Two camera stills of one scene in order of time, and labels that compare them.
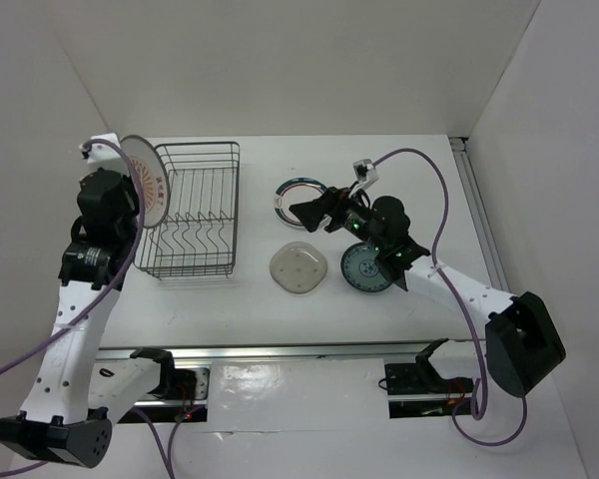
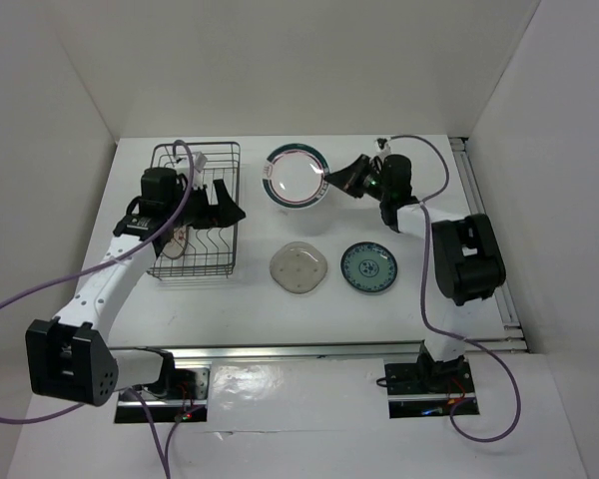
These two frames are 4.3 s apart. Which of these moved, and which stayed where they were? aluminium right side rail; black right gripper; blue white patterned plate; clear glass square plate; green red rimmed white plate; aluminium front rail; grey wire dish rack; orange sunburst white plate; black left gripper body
Moved: black left gripper body; black right gripper; orange sunburst white plate; green red rimmed white plate
Stayed: clear glass square plate; aluminium right side rail; aluminium front rail; grey wire dish rack; blue white patterned plate
